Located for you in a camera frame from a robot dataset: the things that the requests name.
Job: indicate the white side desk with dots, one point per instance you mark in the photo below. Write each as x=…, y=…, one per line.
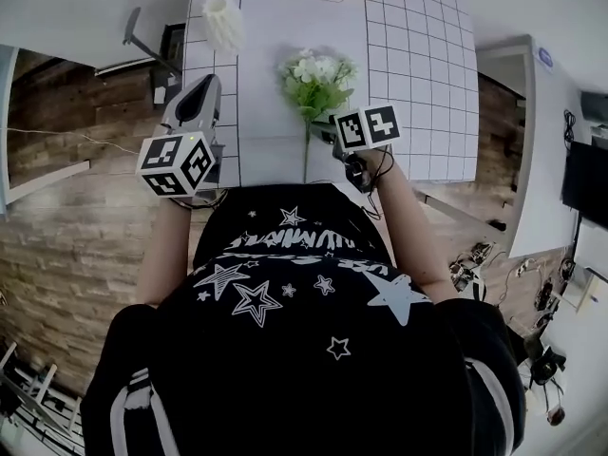
x=546, y=183

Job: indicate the blue round sticker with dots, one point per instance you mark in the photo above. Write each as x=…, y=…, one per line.
x=546, y=57

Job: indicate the black box device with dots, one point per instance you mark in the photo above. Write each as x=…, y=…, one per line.
x=596, y=106

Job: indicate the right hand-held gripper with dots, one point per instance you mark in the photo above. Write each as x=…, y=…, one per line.
x=366, y=128

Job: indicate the white ribbed vase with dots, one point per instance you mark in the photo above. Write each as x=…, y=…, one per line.
x=223, y=24

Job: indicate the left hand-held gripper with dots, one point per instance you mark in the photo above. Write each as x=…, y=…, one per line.
x=173, y=169

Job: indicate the black monitor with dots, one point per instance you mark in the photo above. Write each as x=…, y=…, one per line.
x=586, y=185

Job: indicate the person's left forearm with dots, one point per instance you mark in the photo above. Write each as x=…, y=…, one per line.
x=166, y=250

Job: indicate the person's right forearm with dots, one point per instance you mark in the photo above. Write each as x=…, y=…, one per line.
x=411, y=235

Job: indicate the person's black star-print clothing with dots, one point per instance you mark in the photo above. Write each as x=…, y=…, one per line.
x=304, y=373

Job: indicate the white grid cloth table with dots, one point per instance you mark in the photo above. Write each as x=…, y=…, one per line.
x=423, y=112

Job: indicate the white green flowers bunch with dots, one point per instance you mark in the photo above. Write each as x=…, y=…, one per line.
x=313, y=88

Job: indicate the grey black floor stand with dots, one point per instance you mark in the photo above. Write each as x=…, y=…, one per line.
x=133, y=31

